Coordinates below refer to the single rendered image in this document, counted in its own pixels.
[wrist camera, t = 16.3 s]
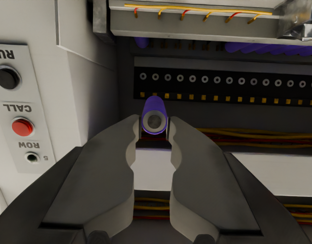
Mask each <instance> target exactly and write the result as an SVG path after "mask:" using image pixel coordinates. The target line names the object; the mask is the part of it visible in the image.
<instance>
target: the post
mask: <svg viewBox="0 0 312 244"><path fill-rule="evenodd" d="M0 44H15V45H28V47H29V51H30V56H31V61H32V65H33V69H34V73H35V77H36V81H37V85H38V89H39V94H40V98H41V102H42V106H43V110H44V114H45V119H46V124H47V128H48V132H49V136H50V140H51V144H52V148H53V152H54V157H55V160H56V162H58V161H59V160H60V159H61V158H62V157H64V156H65V155H66V154H67V153H68V152H69V151H71V150H72V149H73V148H74V147H75V146H78V147H82V146H83V145H85V144H86V143H87V142H88V141H89V140H90V139H92V138H93V137H94V136H96V135H97V134H98V133H100V132H101V131H103V130H104V129H106V128H108V127H110V126H112V125H114V124H116V123H118V122H120V114H119V80H118V56H117V45H116V71H112V70H110V69H108V68H105V67H103V66H101V65H99V64H96V63H94V62H92V61H89V60H87V59H85V58H83V57H81V56H78V55H76V54H74V53H72V52H69V51H67V50H65V49H63V48H60V47H58V46H56V36H55V8H54V0H0ZM41 175H43V174H32V173H18V172H17V170H16V167H15V164H14V161H13V158H12V155H11V153H10V150H9V147H8V144H7V142H6V139H5V136H4V133H3V131H2V128H1V125H0V189H1V191H2V194H3V196H4V198H5V200H6V203H7V205H8V206H9V205H10V204H11V202H12V201H13V200H14V199H15V198H16V197H17V196H18V195H20V194H21V193H22V192H23V191H24V190H25V189H26V188H27V187H28V186H29V185H31V184H32V183H33V182H34V181H35V180H37V179H38V178H39V177H40V176H41Z"/></svg>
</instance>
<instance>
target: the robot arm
mask: <svg viewBox="0 0 312 244"><path fill-rule="evenodd" d="M141 123H142V116H139V115H136V114H134V115H131V116H129V117H127V118H125V119H123V120H121V121H120V122H118V123H116V124H114V125H112V126H110V127H108V128H106V129H104V130H103V131H101V132H100V133H98V134H97V135H96V136H94V137H93V138H92V139H90V140H89V141H88V142H87V143H86V144H85V145H83V146H82V147H78V146H75V147H74V148H73V149H72V150H71V151H69V152H68V153H67V154H66V155H65V156H64V157H62V158H61V159H60V160H59V161H58V162H57V163H56V164H54V165H53V166H52V167H51V168H50V169H48V170H47V171H46V172H45V173H44V174H43V175H41V176H40V177H39V178H38V179H37V180H35V181H34V182H33V183H32V184H31V185H29V186H28V187H27V188H26V189H25V190H24V191H23V192H22V193H21V194H20V195H18V196H17V197H16V198H15V199H14V200H13V201H12V202H11V204H10V205H9V206H8V207H7V208H6V209H5V210H4V211H3V212H2V213H1V215H0V244H112V243H111V241H110V238H111V237H112V236H114V235H116V234H117V233H119V232H120V231H122V230H124V229H125V228H127V227H128V226H129V225H130V224H131V222H132V220H133V211H134V172H133V170H132V169H131V168H130V166H131V165H132V164H133V163H134V162H135V143H136V142H137V141H138V140H139V139H141V130H142V125H141ZM166 140H169V142H170V143H171V145H172V151H171V160H170V161H171V163H172V165H173V166H174V167H175V169H176V171H175V172H174V173H173V179H172V186H171V195H170V222H171V225H172V226H173V228H175V229H176V230H177V231H179V232H180V233H181V234H183V235H184V236H185V237H187V238H188V239H190V240H191V241H192V242H193V244H312V242H311V241H310V239H309V237H308V236H307V234H306V233H305V231H304V230H303V229H302V227H301V226H300V225H299V223H298V222H297V221H296V220H295V218H294V217H293V216H292V215H291V213H290V212H289V211H288V210H287V209H286V207H285V206H284V205H283V204H282V203H281V202H280V201H279V200H278V199H277V198H276V197H275V196H274V195H273V194H272V193H271V192H270V191H269V190H268V189H267V188H266V187H265V186H264V185H263V184H262V183H261V182H260V181H259V180H258V179H257V178H256V177H255V176H254V175H253V174H252V173H251V172H250V171H249V170H248V169H247V168H246V167H245V166H244V165H243V164H242V163H241V162H240V161H239V160H238V159H237V158H236V157H235V156H233V155H232V154H231V153H225V152H224V151H223V150H222V149H221V148H220V147H219V146H218V145H217V144H216V143H214V142H213V141H212V140H211V139H210V138H208V137H207V136H206V135H204V134H203V133H202V132H200V131H198V130H197V129H195V128H194V127H192V126H190V125H189V124H187V123H186V122H184V121H183V120H181V119H180V118H178V117H176V116H172V117H167V127H166Z"/></svg>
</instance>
